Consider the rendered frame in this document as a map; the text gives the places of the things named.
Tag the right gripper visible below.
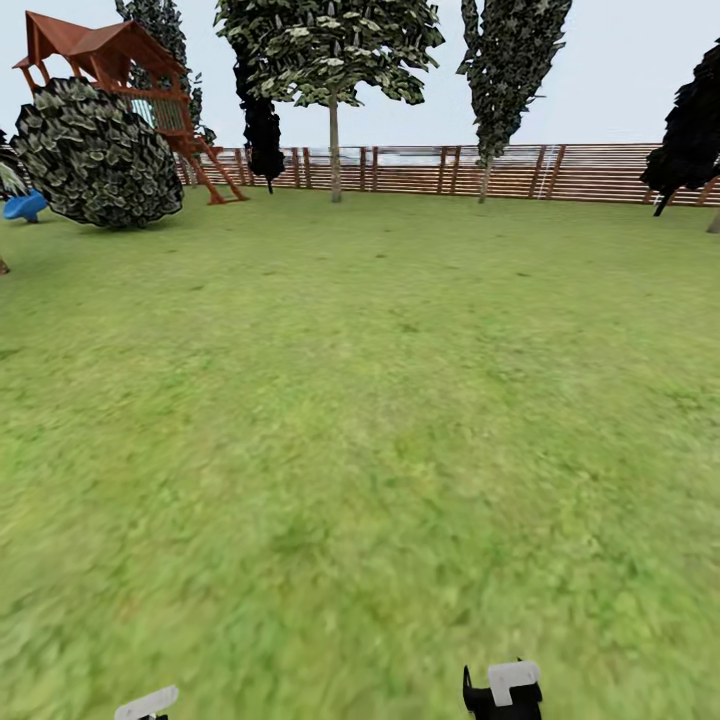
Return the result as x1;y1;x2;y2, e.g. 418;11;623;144
463;667;543;720

